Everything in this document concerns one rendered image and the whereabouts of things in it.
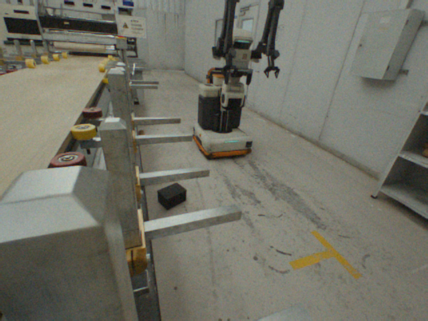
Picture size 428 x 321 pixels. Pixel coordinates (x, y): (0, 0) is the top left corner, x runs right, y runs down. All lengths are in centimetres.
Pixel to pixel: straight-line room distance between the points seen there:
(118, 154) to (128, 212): 11
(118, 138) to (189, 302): 114
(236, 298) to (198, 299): 21
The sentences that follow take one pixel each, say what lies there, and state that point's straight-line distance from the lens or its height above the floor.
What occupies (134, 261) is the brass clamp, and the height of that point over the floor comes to 85.
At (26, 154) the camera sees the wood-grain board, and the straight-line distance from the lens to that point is 79.
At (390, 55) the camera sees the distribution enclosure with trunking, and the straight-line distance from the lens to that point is 282.
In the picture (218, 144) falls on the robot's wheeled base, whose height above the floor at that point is 23.
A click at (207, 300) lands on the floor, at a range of 136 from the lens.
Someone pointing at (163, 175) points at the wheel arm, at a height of 82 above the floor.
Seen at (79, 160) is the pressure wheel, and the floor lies 91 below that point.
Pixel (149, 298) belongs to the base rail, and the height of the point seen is 70.
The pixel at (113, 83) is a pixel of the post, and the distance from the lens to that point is 56.
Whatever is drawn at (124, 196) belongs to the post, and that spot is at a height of 98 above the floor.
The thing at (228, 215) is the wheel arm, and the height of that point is 84.
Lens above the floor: 120
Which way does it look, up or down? 28 degrees down
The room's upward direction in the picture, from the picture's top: 5 degrees clockwise
